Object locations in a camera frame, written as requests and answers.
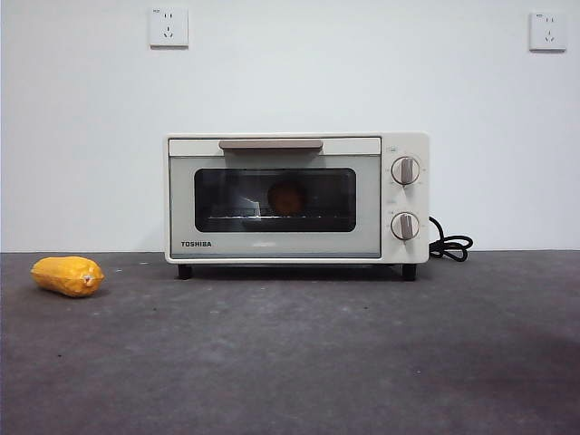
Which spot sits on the white Toshiba toaster oven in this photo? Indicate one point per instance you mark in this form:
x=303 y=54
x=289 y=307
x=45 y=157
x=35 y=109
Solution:
x=294 y=247

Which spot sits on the beige oven knob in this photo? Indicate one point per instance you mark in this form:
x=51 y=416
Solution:
x=405 y=225
x=405 y=171

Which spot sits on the yellow corn cob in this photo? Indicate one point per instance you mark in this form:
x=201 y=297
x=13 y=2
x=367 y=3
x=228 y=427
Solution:
x=63 y=276

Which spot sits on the white wall socket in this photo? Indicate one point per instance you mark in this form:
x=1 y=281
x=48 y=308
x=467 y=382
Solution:
x=547 y=31
x=169 y=28

